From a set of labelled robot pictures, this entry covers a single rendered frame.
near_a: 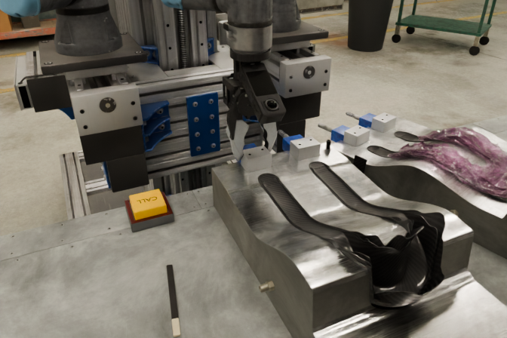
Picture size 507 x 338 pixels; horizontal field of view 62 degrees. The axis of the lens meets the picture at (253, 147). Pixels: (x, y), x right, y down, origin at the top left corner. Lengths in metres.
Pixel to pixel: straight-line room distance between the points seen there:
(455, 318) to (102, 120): 0.74
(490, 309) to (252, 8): 0.55
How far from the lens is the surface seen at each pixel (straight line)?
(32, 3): 0.91
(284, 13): 1.18
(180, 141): 1.16
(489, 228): 0.85
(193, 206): 0.87
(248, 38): 0.71
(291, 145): 0.85
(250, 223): 0.69
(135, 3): 1.24
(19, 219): 2.41
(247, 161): 0.79
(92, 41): 1.03
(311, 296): 0.54
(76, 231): 0.87
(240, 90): 0.74
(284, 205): 0.73
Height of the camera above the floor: 1.32
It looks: 29 degrees down
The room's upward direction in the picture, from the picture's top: straight up
